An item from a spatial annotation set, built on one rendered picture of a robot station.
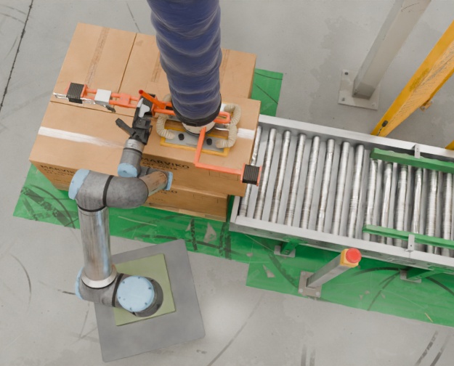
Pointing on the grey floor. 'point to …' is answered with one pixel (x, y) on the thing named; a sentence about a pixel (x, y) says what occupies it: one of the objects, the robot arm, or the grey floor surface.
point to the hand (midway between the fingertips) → (142, 103)
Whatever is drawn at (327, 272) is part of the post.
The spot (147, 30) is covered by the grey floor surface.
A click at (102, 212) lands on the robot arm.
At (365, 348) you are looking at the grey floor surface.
